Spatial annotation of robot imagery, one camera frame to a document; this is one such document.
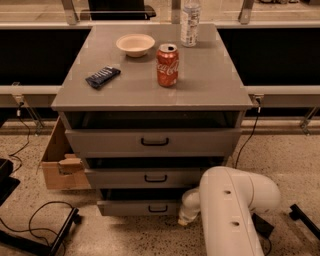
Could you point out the grey bottom drawer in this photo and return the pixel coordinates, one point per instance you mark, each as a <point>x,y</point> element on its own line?
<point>140,202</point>

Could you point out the grey drawer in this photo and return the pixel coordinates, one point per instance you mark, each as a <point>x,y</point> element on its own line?
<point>180,142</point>
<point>148,172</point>
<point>140,202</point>

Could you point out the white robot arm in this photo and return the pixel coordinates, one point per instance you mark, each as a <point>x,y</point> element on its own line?
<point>225,199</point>

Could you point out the grey top drawer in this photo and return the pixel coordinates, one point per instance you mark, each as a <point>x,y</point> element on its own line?
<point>180,142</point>

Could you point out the grey drawer cabinet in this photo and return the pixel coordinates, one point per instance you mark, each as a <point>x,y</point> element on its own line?
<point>209,92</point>

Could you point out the grey middle drawer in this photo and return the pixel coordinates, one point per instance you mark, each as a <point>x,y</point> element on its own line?
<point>148,172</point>

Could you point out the red cola can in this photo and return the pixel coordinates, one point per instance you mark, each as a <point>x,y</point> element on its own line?
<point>167,64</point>

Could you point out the dark blue snack packet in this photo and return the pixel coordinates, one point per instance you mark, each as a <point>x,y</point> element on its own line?
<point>100,78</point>

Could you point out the beige paper bowl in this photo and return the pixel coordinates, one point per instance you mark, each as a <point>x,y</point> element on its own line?
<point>135,45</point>

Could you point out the brown cardboard box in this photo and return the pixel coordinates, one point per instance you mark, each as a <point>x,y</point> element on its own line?
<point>62,169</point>

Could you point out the clear plastic water bottle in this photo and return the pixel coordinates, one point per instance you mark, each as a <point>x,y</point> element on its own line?
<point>190,17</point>

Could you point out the black office chair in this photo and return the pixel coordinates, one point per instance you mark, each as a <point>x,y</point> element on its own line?
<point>117,10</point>

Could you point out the black power adapter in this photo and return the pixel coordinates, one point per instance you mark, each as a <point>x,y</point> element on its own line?
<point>263,227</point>

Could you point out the black stand leg right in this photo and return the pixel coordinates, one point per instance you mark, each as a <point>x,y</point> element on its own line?
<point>297,214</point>

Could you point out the black stand base left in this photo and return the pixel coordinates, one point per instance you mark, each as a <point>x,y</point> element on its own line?
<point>40,241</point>

